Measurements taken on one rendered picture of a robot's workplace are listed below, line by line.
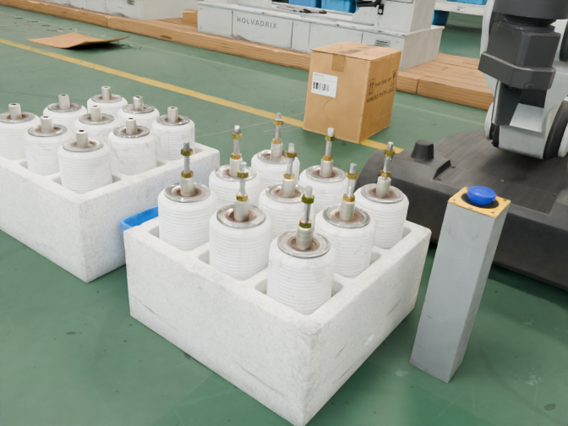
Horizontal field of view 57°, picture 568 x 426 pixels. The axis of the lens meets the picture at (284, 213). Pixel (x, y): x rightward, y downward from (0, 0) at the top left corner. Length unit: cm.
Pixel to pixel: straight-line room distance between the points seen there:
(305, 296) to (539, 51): 42
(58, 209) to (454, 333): 75
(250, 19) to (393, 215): 257
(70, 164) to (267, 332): 52
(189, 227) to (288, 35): 243
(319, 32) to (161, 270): 237
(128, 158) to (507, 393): 83
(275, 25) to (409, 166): 215
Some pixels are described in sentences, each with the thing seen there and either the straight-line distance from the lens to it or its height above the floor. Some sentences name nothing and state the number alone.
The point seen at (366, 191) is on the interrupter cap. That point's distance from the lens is 92.
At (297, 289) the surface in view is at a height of 21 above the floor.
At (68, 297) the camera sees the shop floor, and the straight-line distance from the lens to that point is 109.
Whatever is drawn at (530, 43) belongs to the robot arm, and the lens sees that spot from 71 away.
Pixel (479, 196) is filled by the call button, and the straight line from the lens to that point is 79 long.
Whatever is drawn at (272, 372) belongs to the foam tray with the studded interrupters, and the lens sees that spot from 78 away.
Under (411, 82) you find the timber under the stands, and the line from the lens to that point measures 277.
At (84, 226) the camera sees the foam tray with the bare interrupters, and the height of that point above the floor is 13.
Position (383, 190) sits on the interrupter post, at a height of 26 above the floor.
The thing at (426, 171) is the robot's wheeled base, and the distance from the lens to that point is 120.
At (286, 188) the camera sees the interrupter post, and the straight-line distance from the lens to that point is 86.
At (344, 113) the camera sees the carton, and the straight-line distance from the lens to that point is 192.
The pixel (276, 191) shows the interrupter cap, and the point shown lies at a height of 25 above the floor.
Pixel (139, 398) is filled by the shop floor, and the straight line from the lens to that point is 86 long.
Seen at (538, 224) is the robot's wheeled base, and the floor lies 17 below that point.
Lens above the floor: 62
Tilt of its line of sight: 27 degrees down
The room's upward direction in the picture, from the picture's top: 4 degrees clockwise
